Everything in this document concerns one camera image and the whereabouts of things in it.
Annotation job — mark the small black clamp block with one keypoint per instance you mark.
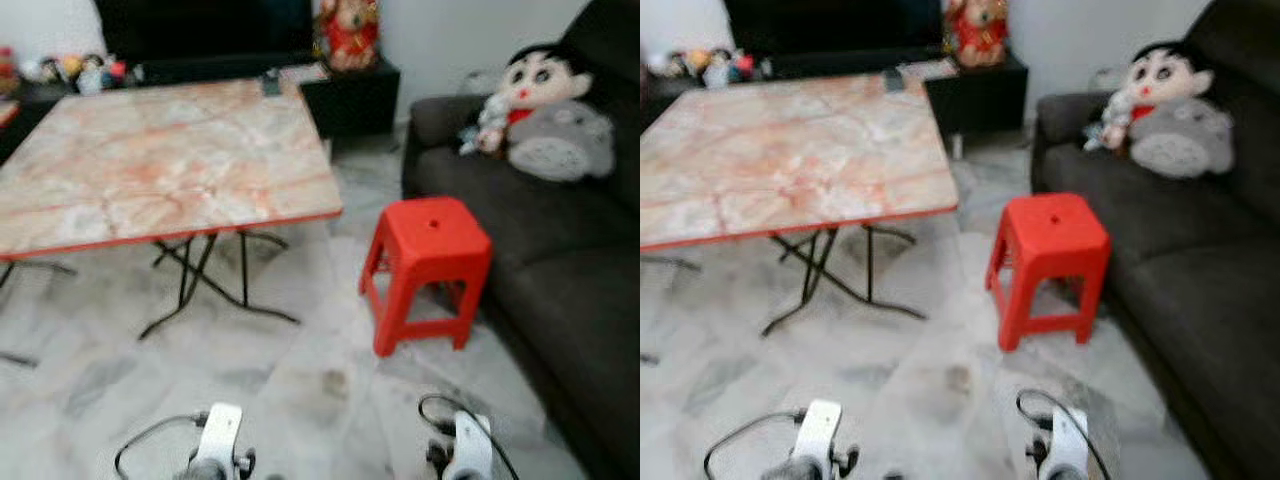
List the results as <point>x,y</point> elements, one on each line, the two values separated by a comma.
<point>893,80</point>
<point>270,82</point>

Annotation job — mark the black TV console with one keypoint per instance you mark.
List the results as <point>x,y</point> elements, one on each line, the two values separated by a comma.
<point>355,100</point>
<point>985,100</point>

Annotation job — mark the white round figurine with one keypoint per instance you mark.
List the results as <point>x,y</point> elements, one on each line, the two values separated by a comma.
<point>658,64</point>
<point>32,70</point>

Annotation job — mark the black-haired boy plush doll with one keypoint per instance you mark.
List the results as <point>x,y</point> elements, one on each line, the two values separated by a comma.
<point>1165,72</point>
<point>540,75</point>

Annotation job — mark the black-haired doll head figurine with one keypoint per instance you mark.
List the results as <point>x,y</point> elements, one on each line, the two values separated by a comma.
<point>52,68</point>
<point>716,65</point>
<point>674,62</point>
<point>93,66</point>

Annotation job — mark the red plastic stool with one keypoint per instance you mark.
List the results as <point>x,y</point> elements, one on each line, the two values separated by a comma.
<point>1055,225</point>
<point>430,230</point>

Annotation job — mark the small red box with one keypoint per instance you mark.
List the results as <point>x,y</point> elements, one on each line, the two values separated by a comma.
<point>117,70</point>
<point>743,67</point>

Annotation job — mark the orange round figurine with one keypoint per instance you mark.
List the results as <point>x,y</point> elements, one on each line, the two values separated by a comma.
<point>693,60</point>
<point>72,66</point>

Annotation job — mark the dark grey sofa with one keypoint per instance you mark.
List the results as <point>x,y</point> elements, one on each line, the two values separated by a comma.
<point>560,300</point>
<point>1200,300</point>

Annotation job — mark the red golden statue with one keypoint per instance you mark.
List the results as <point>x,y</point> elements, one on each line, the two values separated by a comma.
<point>350,35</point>
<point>978,35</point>

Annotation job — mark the small white plush toy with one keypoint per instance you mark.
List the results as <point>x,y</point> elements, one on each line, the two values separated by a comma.
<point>490,120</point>
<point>1113,115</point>

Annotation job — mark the grey round plush toy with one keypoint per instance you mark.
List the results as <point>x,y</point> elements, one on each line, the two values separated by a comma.
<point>565,140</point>
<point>1185,138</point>

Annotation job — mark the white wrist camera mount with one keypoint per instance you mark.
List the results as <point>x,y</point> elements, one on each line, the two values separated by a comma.
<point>220,435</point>
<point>1068,445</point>
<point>472,450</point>
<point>820,432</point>

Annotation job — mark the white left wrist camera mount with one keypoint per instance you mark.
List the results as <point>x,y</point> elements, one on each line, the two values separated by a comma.
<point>820,432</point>
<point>220,435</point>

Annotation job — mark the black television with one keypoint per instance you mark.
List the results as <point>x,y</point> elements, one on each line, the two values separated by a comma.
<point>200,30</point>
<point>830,25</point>

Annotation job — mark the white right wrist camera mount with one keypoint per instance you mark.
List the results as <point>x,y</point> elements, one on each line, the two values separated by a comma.
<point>1068,445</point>
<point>472,450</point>

